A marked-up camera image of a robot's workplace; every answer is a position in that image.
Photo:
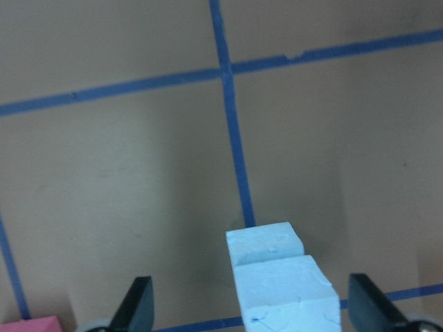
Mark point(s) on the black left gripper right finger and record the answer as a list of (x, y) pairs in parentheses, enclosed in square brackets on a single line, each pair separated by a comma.
[(369, 309)]

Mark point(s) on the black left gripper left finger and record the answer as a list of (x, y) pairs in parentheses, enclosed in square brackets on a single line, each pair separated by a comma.
[(136, 311)]

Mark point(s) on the light blue block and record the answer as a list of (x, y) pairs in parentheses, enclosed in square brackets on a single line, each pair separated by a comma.
[(290, 294), (263, 243)]

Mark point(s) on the magenta block near left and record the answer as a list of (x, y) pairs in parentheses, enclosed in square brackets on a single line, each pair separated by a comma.
[(43, 324)]

